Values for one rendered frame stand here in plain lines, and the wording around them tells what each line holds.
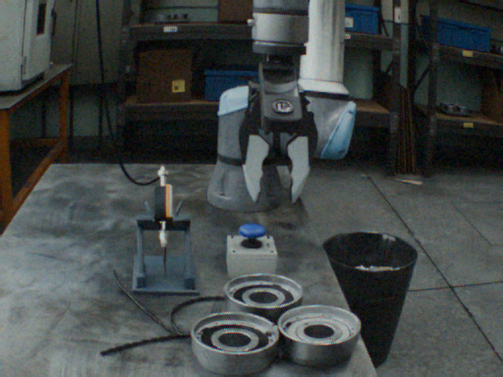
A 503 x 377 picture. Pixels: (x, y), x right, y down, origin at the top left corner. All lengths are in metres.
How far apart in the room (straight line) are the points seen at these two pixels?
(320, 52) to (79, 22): 3.47
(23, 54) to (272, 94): 2.23
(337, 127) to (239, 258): 0.36
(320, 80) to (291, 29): 0.43
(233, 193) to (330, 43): 0.35
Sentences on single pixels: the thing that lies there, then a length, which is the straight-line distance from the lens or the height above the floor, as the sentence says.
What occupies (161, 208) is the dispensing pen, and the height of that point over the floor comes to 0.91.
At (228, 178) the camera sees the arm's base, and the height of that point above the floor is 0.86.
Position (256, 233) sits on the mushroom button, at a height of 0.87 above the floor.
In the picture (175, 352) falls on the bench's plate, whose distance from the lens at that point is 0.79.
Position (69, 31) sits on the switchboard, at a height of 0.98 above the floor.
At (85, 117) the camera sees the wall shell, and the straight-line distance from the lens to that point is 4.88.
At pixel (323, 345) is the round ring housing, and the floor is 0.84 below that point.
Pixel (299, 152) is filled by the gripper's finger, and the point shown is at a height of 1.02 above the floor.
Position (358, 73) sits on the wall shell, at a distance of 4.89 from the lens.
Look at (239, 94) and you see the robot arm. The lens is 1.24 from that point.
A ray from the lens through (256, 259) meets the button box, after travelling 0.98.
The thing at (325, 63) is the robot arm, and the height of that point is 1.10.
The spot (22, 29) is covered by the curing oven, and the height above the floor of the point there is 1.11.
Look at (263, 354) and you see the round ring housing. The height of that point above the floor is 0.83.
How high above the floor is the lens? 1.23
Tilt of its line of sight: 18 degrees down
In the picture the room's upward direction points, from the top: 3 degrees clockwise
